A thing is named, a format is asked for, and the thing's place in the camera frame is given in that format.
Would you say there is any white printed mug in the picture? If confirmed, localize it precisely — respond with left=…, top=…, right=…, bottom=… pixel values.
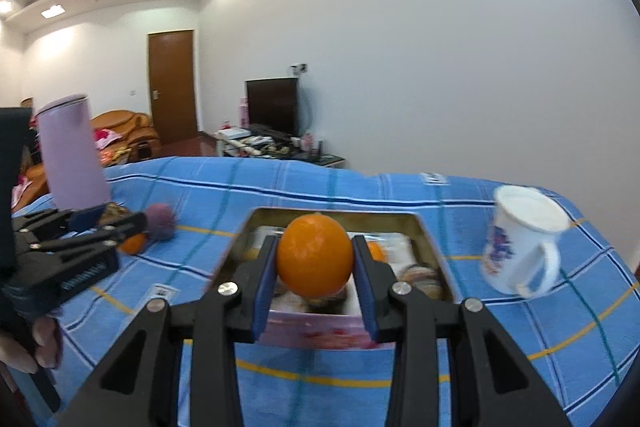
left=479, top=185, right=571, bottom=299

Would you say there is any brown sofa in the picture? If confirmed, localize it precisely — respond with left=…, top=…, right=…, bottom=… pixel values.
left=12, top=97, right=162, bottom=208

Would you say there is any small orange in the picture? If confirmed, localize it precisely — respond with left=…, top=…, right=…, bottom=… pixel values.
left=117, top=232, right=148, bottom=256

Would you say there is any black television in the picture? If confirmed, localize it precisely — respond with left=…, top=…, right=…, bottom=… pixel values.
left=245, top=78, right=300, bottom=136

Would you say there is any television stand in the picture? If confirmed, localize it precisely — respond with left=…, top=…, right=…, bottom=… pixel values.
left=212, top=127, right=346, bottom=168

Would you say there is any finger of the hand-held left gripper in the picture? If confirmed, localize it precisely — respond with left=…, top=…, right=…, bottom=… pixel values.
left=30, top=212, right=148, bottom=258
left=12, top=204, right=108, bottom=248

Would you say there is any large orange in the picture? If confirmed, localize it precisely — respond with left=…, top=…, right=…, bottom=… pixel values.
left=276, top=213, right=355, bottom=299

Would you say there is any person's left hand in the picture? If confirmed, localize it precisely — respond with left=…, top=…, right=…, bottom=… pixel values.
left=0, top=314, right=63, bottom=375

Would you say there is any lilac thermos flask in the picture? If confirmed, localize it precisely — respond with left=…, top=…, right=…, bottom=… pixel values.
left=36, top=94, right=111, bottom=211

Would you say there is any pink tin box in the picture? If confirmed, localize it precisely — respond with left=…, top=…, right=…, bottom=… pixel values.
left=209, top=207, right=463, bottom=353

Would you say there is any purple round fruit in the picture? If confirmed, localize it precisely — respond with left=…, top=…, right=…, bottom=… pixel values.
left=145, top=203, right=178, bottom=240

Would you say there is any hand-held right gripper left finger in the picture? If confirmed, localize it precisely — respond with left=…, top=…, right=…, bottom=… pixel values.
left=55, top=234, right=280, bottom=427

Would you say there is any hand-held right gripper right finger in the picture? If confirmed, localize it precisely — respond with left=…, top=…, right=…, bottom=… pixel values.
left=351, top=234, right=573, bottom=427

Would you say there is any blue plaid blanket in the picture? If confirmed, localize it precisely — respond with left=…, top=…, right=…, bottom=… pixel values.
left=10, top=156, right=640, bottom=427

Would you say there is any brown wooden door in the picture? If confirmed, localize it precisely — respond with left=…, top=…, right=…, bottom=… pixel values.
left=147, top=30, right=198, bottom=146

